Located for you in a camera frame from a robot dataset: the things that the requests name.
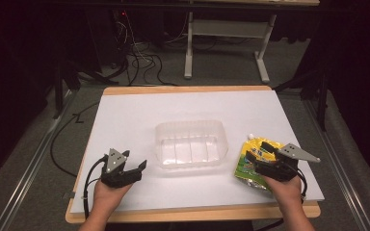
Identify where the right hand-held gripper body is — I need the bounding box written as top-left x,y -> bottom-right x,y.
254,142 -> 322,183

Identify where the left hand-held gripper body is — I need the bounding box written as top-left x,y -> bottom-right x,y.
100,147 -> 143,190

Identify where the yellow green spout pouch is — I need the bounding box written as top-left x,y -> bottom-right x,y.
233,133 -> 287,193

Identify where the person's left hand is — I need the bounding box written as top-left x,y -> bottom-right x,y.
92,178 -> 133,211

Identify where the person's right hand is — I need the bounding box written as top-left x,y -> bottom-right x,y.
263,173 -> 304,208

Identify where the clear plastic container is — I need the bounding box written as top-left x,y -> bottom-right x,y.
154,119 -> 230,170

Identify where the white table cover sheet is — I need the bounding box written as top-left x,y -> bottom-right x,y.
69,90 -> 326,215

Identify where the black metal stand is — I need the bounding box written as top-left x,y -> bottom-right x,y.
51,61 -> 81,120
273,68 -> 330,133

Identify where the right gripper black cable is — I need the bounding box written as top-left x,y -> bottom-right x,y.
297,167 -> 308,205

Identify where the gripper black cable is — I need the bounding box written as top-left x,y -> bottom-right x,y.
297,167 -> 308,205
82,154 -> 109,220

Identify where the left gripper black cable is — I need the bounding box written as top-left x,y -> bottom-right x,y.
82,154 -> 109,220

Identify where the grey metal floor rail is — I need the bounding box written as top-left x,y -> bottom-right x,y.
0,90 -> 78,231
303,99 -> 370,231

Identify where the long black floor cable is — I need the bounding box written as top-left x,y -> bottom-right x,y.
49,101 -> 101,178

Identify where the tangle of floor cables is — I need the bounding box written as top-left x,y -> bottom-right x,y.
107,11 -> 179,87

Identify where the white metal desk frame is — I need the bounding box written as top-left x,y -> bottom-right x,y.
183,12 -> 278,85

